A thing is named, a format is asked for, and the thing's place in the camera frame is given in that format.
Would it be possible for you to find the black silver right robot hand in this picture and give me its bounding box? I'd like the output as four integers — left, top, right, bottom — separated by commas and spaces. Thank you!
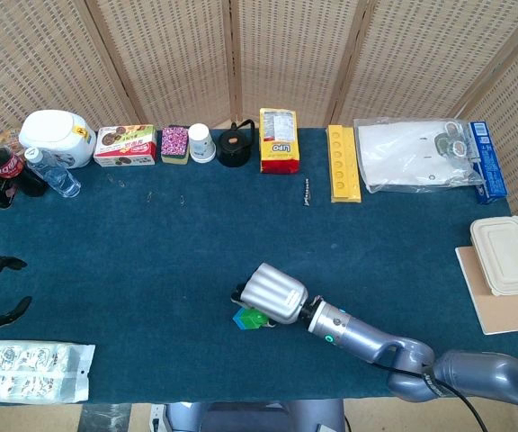
230, 262, 308, 326

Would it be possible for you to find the green toy brick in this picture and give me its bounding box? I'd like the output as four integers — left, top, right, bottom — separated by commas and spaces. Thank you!
239, 309, 272, 333

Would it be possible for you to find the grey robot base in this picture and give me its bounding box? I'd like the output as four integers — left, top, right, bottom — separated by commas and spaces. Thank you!
150, 399, 348, 432

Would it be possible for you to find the cola bottle red label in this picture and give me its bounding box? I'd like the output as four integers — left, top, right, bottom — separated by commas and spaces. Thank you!
0, 147, 48, 198

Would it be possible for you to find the blue felt table cloth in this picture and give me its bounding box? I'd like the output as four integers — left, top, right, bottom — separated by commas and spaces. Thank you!
0, 127, 518, 406

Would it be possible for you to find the clear water bottle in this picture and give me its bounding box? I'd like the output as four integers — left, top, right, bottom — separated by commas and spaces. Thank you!
23, 147, 82, 199

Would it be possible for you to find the white printed plastic package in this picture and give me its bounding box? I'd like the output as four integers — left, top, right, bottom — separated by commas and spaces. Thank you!
0, 339, 96, 404

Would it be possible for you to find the orange labelled packet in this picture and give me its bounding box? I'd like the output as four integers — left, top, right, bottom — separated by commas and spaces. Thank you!
0, 128, 22, 157

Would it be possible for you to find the white plastic jug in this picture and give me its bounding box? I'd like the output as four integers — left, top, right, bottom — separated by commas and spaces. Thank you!
18, 110, 97, 170

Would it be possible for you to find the yellow board with holes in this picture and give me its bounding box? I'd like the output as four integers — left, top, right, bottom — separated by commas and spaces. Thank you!
326, 124, 362, 204

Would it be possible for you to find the yellow red snack bag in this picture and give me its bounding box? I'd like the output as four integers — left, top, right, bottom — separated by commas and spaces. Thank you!
258, 107, 300, 175

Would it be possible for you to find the black teapot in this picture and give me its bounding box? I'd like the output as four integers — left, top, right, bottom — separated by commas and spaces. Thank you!
217, 118, 257, 169

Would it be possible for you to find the white paper cup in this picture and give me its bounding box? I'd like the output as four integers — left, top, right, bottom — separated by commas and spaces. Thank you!
188, 122, 218, 164

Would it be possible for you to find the red white cookie box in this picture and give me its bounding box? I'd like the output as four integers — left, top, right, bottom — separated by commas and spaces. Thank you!
93, 124, 158, 168

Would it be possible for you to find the purple patterned sponge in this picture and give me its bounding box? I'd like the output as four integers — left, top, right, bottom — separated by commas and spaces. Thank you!
160, 125, 191, 165

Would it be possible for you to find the clear plastic bag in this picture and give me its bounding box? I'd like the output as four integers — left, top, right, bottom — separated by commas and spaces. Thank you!
353, 117, 487, 194

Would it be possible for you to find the brown spiral notebook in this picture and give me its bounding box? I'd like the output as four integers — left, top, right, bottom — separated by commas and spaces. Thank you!
454, 245, 518, 337

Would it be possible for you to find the beige lunch box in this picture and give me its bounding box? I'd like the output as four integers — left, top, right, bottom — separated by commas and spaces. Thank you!
469, 215, 518, 297

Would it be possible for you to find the bamboo folding screen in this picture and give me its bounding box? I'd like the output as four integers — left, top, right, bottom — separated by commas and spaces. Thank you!
0, 0, 518, 325

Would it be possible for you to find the blue carton box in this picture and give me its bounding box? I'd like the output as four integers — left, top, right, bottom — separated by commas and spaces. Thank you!
468, 120, 509, 206

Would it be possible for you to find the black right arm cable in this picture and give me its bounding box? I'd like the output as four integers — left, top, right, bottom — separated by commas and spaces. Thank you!
372, 358, 490, 432

